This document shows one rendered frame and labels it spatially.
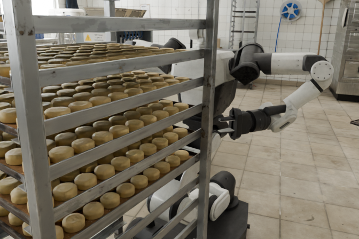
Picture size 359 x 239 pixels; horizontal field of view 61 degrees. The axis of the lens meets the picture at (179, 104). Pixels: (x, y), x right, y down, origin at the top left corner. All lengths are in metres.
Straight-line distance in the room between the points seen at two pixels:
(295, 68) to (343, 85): 4.36
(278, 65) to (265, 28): 5.19
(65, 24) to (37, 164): 0.25
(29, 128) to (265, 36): 6.07
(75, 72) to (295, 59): 0.89
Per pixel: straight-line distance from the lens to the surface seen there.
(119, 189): 0.88
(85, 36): 2.46
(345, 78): 5.51
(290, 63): 1.26
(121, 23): 0.68
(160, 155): 0.87
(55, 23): 0.58
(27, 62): 0.52
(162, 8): 6.89
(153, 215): 0.94
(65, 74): 0.60
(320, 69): 1.24
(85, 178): 0.76
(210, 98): 0.99
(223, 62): 1.30
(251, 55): 1.30
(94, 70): 0.64
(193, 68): 1.32
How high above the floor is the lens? 1.24
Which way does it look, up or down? 16 degrees down
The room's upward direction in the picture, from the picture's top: 1 degrees clockwise
